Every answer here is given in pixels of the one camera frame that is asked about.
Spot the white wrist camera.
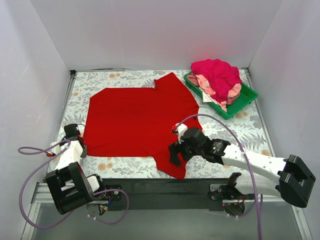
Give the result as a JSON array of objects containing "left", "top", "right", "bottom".
[
  {"left": 171, "top": 123, "right": 188, "bottom": 144},
  {"left": 46, "top": 141, "right": 67, "bottom": 158}
]

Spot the pink t shirt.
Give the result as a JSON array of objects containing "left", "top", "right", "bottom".
[{"left": 187, "top": 73, "right": 242, "bottom": 108}]

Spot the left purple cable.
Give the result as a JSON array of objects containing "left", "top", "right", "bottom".
[{"left": 17, "top": 139, "right": 130, "bottom": 230}]

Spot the white garment in tray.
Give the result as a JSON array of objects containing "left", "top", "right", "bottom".
[{"left": 202, "top": 92, "right": 215, "bottom": 103}]

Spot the red t shirt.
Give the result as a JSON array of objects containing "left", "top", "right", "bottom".
[{"left": 83, "top": 72, "right": 199, "bottom": 180}]

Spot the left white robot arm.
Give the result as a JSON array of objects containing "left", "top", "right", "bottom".
[{"left": 45, "top": 123, "right": 107, "bottom": 215}]

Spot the aluminium frame rail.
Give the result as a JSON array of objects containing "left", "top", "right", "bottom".
[{"left": 21, "top": 181, "right": 313, "bottom": 240}]

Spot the green plastic tray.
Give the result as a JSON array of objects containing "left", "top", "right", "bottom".
[{"left": 183, "top": 71, "right": 258, "bottom": 120}]

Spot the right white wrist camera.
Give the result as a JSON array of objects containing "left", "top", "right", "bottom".
[{"left": 171, "top": 123, "right": 188, "bottom": 144}]

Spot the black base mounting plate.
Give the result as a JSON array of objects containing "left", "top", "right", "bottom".
[{"left": 102, "top": 178, "right": 228, "bottom": 211}]

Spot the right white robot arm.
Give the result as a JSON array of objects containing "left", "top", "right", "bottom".
[{"left": 168, "top": 124, "right": 316, "bottom": 208}]

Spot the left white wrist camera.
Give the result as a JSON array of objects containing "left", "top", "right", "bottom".
[{"left": 46, "top": 141, "right": 67, "bottom": 158}]

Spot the magenta t shirt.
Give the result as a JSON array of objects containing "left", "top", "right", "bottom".
[{"left": 191, "top": 59, "right": 242, "bottom": 105}]

